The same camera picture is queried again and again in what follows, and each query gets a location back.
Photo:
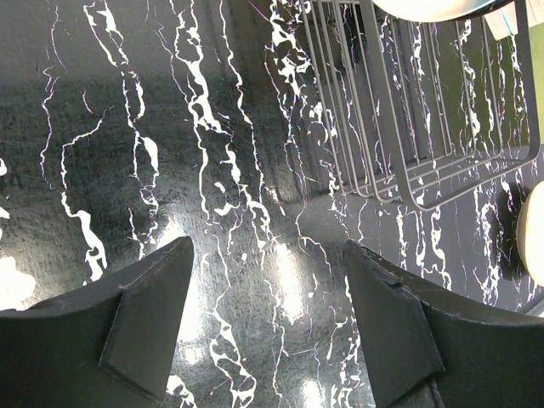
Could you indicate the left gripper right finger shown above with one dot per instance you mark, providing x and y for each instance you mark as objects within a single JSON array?
[{"x": 425, "y": 346}]

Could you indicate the wire dish rack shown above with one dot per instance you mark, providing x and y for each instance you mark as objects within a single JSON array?
[{"x": 423, "y": 110}]

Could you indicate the light green box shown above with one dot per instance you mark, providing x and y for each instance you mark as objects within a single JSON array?
[{"x": 535, "y": 17}]

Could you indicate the cream bird plate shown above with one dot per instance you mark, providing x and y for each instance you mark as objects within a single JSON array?
[{"x": 529, "y": 234}]

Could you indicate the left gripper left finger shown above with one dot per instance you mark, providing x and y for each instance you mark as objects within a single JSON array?
[{"x": 107, "y": 344}]

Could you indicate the black marble pattern mat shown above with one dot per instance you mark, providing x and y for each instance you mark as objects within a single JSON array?
[{"x": 125, "y": 124}]

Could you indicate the cream and blue plate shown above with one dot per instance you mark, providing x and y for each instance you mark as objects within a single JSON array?
[{"x": 430, "y": 6}]

